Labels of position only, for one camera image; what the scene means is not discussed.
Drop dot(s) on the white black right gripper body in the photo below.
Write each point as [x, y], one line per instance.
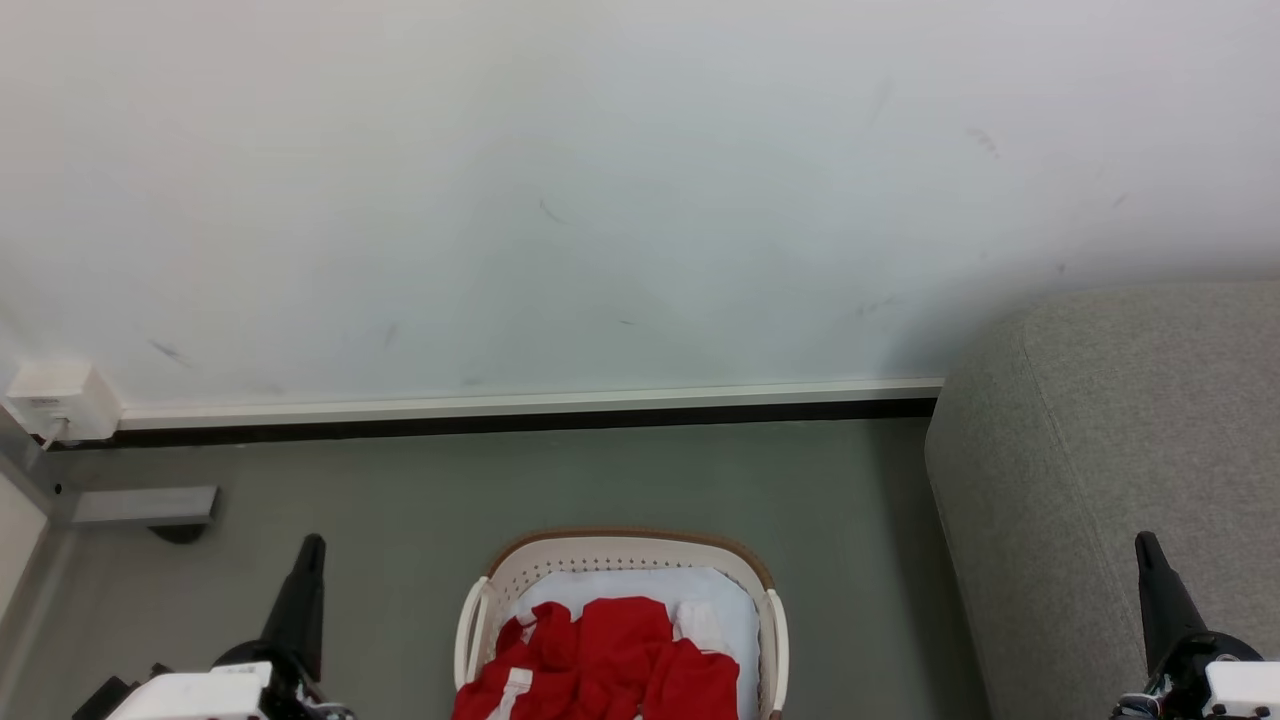
[1235, 690]

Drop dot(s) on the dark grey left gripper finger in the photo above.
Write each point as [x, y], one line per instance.
[300, 610]

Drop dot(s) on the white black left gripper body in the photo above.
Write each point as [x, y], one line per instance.
[215, 695]

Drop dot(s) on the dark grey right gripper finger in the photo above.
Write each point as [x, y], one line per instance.
[1163, 605]

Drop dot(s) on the red and white garment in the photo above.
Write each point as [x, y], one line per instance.
[610, 665]

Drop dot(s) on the grey fabric sofa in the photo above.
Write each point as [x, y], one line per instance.
[1120, 450]

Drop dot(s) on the black caster wheel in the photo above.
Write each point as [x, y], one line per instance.
[178, 533]

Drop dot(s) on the white and black baseboard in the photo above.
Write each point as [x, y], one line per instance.
[520, 408]

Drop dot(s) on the cream plastic laundry basket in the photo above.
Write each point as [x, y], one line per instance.
[620, 550]

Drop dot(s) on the white cloth in basket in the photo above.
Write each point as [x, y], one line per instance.
[725, 610]

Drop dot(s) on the grey metal frame leg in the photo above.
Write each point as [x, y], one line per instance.
[140, 505]

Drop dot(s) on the white wall socket box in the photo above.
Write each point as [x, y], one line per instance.
[60, 398]

